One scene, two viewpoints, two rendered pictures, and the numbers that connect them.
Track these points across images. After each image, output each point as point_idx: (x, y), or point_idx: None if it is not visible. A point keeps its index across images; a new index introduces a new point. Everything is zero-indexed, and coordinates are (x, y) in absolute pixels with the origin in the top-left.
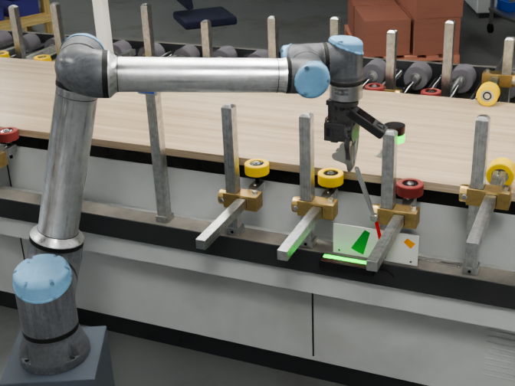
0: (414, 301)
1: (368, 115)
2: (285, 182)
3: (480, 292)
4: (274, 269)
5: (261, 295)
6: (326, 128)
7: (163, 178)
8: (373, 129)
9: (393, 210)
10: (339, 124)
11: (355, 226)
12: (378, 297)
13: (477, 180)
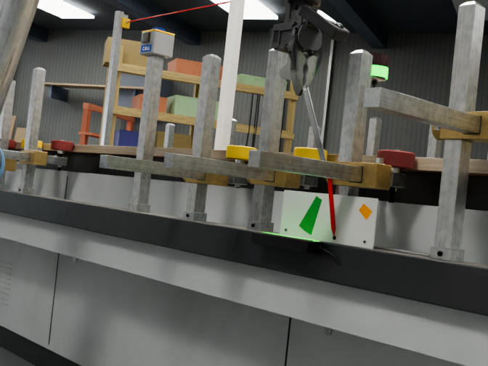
0: (369, 318)
1: (327, 17)
2: (279, 189)
3: (449, 287)
4: (222, 271)
5: (234, 352)
6: (275, 32)
7: (144, 155)
8: (325, 24)
9: (351, 162)
10: (287, 22)
11: (306, 192)
12: (327, 312)
13: (458, 98)
